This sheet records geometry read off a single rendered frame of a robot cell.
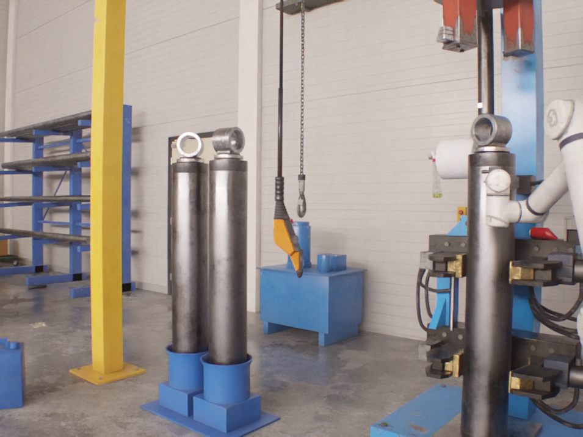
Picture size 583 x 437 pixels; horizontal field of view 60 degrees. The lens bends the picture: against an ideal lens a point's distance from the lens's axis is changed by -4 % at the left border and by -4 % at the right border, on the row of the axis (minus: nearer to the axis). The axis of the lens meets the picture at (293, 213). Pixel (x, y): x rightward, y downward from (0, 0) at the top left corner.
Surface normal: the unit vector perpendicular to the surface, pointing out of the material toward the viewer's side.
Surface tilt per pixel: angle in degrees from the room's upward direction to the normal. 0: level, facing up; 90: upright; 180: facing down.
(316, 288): 90
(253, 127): 90
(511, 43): 90
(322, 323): 90
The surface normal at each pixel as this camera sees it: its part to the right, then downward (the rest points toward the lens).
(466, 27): 0.43, 0.02
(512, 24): -0.90, 0.00
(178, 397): -0.63, 0.00
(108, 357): 0.77, 0.02
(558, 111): -0.99, -0.07
